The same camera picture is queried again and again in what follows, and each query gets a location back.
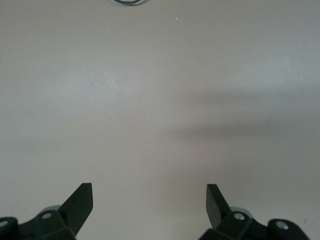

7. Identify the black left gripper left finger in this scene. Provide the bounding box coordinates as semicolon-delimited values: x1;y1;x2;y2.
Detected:
0;182;94;240

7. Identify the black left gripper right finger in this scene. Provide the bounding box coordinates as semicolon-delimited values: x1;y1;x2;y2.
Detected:
198;183;311;240

